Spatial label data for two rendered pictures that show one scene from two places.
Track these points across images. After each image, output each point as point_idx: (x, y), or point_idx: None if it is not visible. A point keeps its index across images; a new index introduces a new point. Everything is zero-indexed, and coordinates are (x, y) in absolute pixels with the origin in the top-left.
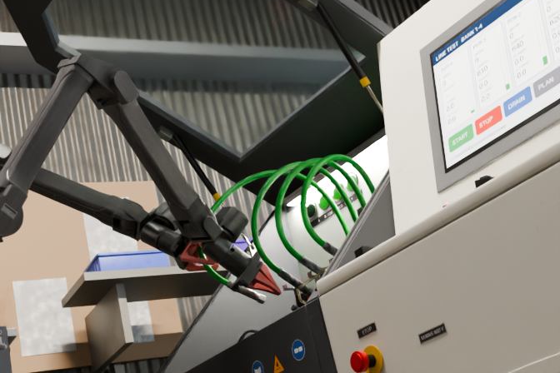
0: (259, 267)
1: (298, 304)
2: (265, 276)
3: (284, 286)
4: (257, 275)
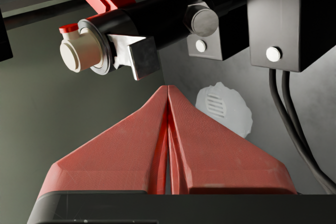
0: (138, 204)
1: (172, 22)
2: (158, 151)
3: (143, 56)
4: (242, 174)
